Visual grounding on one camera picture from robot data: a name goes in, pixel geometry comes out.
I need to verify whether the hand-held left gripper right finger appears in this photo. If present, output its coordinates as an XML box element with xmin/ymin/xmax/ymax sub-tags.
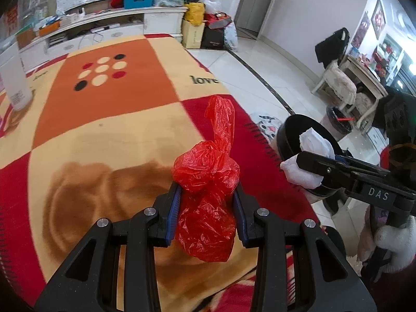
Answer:
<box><xmin>232</xmin><ymin>184</ymin><xmax>378</xmax><ymax>312</ymax></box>

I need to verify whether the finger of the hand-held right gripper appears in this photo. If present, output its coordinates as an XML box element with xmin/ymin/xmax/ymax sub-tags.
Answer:
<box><xmin>335</xmin><ymin>154</ymin><xmax>391</xmax><ymax>178</ymax></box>
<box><xmin>296</xmin><ymin>151</ymin><xmax>356</xmax><ymax>191</ymax></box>

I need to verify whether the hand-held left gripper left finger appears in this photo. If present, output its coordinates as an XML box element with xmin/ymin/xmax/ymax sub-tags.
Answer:
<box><xmin>34</xmin><ymin>182</ymin><xmax>183</xmax><ymax>312</ymax></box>

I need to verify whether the white tissue wad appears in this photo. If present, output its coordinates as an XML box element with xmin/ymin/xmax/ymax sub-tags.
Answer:
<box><xmin>280</xmin><ymin>128</ymin><xmax>335</xmax><ymax>190</ymax></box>

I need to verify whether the red plastic bag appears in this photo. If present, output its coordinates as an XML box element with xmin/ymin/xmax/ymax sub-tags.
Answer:
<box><xmin>172</xmin><ymin>95</ymin><xmax>241</xmax><ymax>263</ymax></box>

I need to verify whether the black trash bin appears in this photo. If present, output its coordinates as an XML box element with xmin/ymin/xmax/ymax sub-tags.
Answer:
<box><xmin>276</xmin><ymin>114</ymin><xmax>347</xmax><ymax>207</ymax></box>

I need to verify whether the person's right forearm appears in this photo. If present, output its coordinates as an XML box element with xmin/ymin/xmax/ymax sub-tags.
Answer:
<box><xmin>357</xmin><ymin>263</ymin><xmax>416</xmax><ymax>312</ymax></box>

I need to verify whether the person's right hand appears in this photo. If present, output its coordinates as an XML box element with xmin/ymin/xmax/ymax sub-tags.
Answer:
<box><xmin>374</xmin><ymin>224</ymin><xmax>416</xmax><ymax>274</ymax></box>

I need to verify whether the round bin with black liner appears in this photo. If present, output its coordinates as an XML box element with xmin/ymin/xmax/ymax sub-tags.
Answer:
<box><xmin>326</xmin><ymin>106</ymin><xmax>357</xmax><ymax>142</ymax></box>

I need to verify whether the white chair lace cushion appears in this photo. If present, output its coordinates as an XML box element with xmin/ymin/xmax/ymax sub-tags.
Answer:
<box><xmin>353</xmin><ymin>93</ymin><xmax>379</xmax><ymax>127</ymax></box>

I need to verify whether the cat print floor mat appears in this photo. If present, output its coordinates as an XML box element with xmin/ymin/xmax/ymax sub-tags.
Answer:
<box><xmin>250</xmin><ymin>113</ymin><xmax>283</xmax><ymax>144</ymax></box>

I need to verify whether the white chair with jacket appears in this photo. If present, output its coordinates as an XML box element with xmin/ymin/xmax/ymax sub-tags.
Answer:
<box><xmin>312</xmin><ymin>60</ymin><xmax>358</xmax><ymax>108</ymax></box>

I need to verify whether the orange red printed blanket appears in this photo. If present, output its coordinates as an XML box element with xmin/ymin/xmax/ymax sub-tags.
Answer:
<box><xmin>0</xmin><ymin>33</ymin><xmax>321</xmax><ymax>312</ymax></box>

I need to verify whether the cream dining table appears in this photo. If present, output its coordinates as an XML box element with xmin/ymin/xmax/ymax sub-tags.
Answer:
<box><xmin>341</xmin><ymin>54</ymin><xmax>389</xmax><ymax>127</ymax></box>

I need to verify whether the black jacket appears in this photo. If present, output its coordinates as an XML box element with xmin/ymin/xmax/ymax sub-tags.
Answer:
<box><xmin>315</xmin><ymin>28</ymin><xmax>351</xmax><ymax>69</ymax></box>

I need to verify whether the white printed plastic bag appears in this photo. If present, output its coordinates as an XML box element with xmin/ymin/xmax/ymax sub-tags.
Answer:
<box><xmin>224</xmin><ymin>22</ymin><xmax>238</xmax><ymax>52</ymax></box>

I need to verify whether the black shopping bag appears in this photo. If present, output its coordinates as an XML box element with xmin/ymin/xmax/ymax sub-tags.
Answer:
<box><xmin>201</xmin><ymin>26</ymin><xmax>225</xmax><ymax>50</ymax></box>

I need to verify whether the cardboard box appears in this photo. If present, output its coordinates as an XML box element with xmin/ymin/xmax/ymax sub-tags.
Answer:
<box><xmin>181</xmin><ymin>19</ymin><xmax>206</xmax><ymax>49</ymax></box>

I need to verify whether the grey door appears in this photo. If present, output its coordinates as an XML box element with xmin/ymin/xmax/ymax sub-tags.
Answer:
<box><xmin>234</xmin><ymin>0</ymin><xmax>282</xmax><ymax>41</ymax></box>

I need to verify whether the red gift bag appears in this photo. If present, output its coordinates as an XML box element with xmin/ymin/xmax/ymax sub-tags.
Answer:
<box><xmin>204</xmin><ymin>12</ymin><xmax>233</xmax><ymax>30</ymax></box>

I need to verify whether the white tv cabinet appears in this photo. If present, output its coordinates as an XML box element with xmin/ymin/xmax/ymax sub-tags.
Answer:
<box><xmin>18</xmin><ymin>6</ymin><xmax>189</xmax><ymax>59</ymax></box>

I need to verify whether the white set-top box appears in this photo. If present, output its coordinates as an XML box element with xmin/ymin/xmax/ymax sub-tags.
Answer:
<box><xmin>90</xmin><ymin>23</ymin><xmax>119</xmax><ymax>34</ymax></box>

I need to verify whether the yellow bag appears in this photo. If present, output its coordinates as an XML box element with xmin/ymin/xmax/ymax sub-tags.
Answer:
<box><xmin>185</xmin><ymin>3</ymin><xmax>206</xmax><ymax>26</ymax></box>

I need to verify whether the clear plastic bag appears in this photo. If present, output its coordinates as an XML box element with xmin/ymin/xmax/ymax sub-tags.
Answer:
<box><xmin>202</xmin><ymin>0</ymin><xmax>222</xmax><ymax>14</ymax></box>

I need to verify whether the white plastic bottle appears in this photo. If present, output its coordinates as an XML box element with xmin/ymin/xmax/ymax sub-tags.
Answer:
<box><xmin>0</xmin><ymin>36</ymin><xmax>34</xmax><ymax>111</ymax></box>

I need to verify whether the blue basket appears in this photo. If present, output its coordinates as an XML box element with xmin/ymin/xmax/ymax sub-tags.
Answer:
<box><xmin>123</xmin><ymin>0</ymin><xmax>155</xmax><ymax>10</ymax></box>

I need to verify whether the orange box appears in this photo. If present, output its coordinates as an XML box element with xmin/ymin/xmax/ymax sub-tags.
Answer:
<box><xmin>39</xmin><ymin>21</ymin><xmax>62</xmax><ymax>36</ymax></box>

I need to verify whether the framed wall picture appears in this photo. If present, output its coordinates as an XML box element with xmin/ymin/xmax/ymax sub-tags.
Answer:
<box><xmin>370</xmin><ymin>0</ymin><xmax>387</xmax><ymax>41</ymax></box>
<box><xmin>351</xmin><ymin>11</ymin><xmax>371</xmax><ymax>51</ymax></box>

